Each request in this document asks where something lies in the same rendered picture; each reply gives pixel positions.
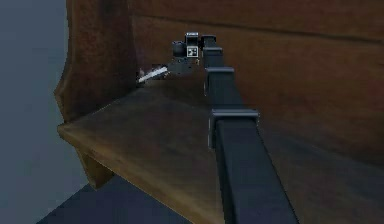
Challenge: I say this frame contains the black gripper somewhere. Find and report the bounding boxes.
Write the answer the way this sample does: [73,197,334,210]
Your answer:
[136,40,194,84]

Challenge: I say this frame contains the brown wooden shelf unit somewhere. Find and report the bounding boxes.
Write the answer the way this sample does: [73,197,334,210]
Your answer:
[54,0,384,224]

